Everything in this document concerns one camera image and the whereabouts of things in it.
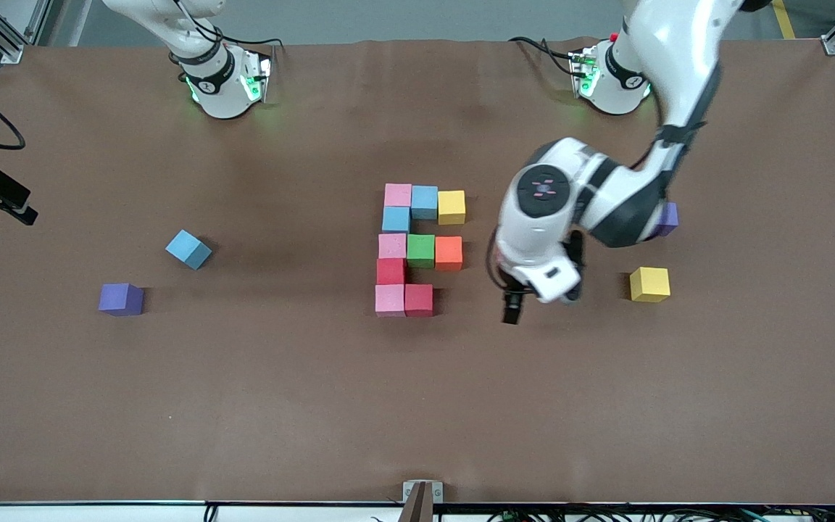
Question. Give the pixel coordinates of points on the orange foam cube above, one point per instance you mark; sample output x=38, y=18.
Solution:
x=449, y=253

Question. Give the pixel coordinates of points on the red foam cube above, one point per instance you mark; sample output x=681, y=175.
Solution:
x=391, y=271
x=419, y=300

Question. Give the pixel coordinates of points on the green foam cube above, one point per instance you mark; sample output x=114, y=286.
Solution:
x=421, y=251

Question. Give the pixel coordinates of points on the yellow foam cube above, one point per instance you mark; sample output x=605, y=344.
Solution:
x=451, y=208
x=649, y=284

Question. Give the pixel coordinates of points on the pink foam cube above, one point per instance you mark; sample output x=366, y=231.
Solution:
x=393, y=246
x=398, y=194
x=390, y=300

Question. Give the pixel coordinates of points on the blue foam cube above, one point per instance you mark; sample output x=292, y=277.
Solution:
x=396, y=220
x=187, y=248
x=425, y=203

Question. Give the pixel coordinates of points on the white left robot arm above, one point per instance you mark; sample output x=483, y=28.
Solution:
x=678, y=58

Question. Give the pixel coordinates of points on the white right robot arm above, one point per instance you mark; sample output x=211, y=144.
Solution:
x=222, y=94

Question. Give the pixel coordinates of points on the purple foam cube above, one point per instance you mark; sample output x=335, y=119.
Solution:
x=121, y=299
x=670, y=220

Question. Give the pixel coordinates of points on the brown table mat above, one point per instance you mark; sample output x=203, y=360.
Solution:
x=417, y=420

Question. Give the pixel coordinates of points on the grey metal bracket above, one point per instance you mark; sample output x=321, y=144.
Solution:
x=438, y=493

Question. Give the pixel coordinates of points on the white table edge rail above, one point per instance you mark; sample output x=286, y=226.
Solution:
x=98, y=513

